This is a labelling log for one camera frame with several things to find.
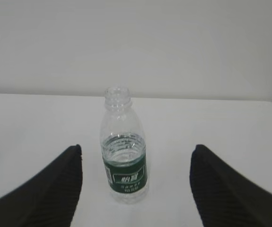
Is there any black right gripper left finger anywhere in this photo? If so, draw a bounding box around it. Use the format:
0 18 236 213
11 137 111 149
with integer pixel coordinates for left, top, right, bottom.
0 145 82 227

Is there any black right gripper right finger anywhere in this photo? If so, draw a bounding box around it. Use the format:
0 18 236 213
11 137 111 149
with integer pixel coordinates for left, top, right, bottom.
189 144 272 227

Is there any clear green-label water bottle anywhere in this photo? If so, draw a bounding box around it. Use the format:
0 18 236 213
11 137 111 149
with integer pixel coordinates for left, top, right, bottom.
100 86 148 204

